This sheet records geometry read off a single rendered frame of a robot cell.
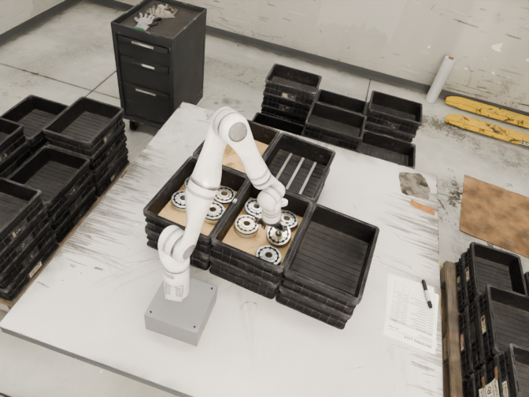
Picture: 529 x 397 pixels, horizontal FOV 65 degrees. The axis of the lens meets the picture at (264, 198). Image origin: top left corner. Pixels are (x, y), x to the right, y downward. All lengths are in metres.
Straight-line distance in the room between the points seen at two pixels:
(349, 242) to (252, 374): 0.68
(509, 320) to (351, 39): 3.26
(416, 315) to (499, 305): 0.81
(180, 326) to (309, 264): 0.56
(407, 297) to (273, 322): 0.61
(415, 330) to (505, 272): 1.24
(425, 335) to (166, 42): 2.31
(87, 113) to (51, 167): 0.45
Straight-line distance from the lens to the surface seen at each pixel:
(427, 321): 1.92
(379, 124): 3.27
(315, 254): 1.75
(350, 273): 1.74
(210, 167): 1.25
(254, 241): 1.73
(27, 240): 2.39
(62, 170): 2.75
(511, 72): 5.05
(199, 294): 1.60
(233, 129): 1.18
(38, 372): 2.46
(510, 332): 2.57
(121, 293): 1.75
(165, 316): 1.56
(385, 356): 1.77
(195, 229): 1.31
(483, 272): 2.90
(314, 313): 1.72
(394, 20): 4.73
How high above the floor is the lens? 2.18
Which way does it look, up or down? 45 degrees down
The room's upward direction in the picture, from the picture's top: 12 degrees clockwise
